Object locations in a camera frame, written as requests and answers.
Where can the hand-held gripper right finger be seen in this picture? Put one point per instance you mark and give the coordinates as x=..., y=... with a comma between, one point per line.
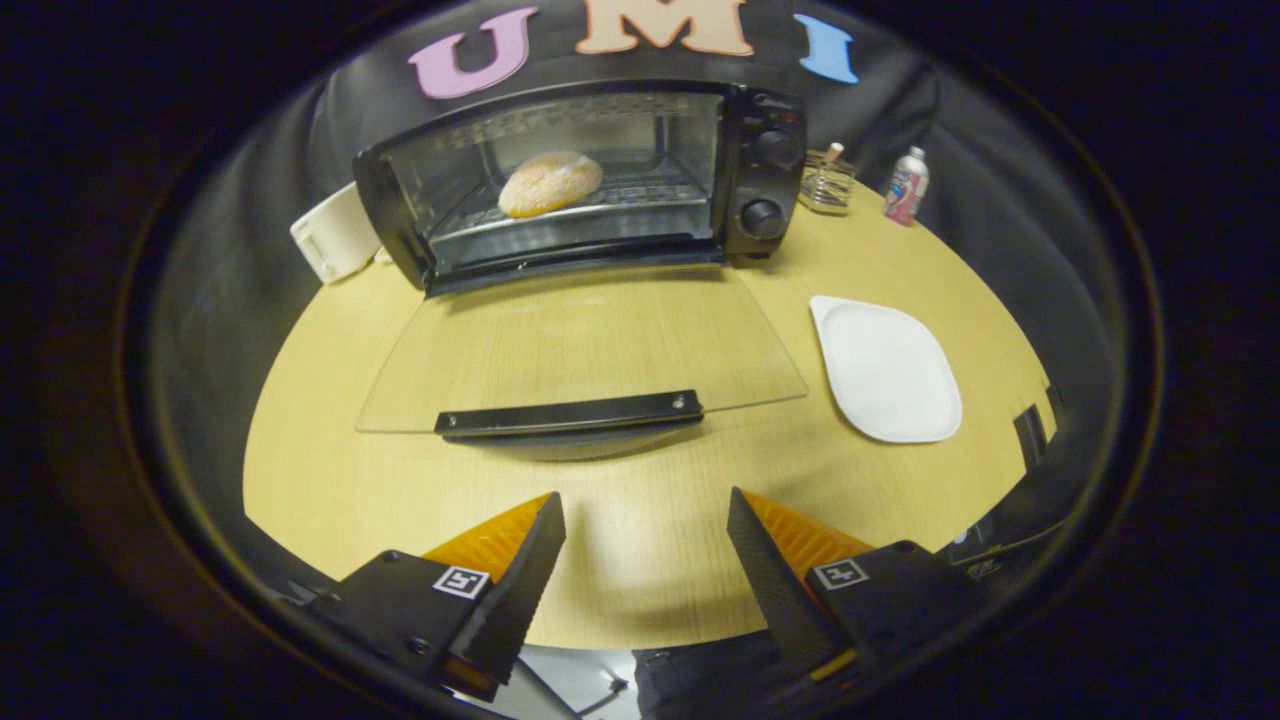
x=770, y=590

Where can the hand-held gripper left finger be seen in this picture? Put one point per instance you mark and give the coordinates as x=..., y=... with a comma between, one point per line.
x=515, y=590

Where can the round bread bun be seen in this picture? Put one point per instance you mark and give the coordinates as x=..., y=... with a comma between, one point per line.
x=550, y=183

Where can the black toaster oven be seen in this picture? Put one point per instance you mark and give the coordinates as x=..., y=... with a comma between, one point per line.
x=760, y=150

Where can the white pop-up toaster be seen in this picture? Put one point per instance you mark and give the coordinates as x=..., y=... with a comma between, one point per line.
x=335, y=235

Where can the white square plate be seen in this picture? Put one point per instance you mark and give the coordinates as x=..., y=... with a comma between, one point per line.
x=885, y=370

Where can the clear glass jar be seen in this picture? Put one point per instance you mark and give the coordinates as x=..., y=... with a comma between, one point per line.
x=825, y=185

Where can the silver spray bottle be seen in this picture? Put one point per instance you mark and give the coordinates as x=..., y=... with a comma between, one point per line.
x=906, y=190

